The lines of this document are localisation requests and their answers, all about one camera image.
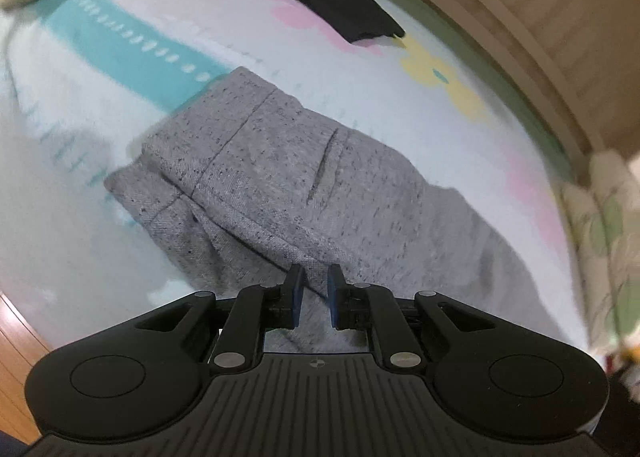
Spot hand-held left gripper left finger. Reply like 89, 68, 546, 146
132, 264, 306, 373

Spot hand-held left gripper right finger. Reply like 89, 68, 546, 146
326, 264, 501, 372

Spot grey speckled pants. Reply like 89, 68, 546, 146
104, 66, 592, 355

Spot floral printed bed sheet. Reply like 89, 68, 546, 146
0, 0, 593, 353

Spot wooden bed frame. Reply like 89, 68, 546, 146
345, 0, 640, 178

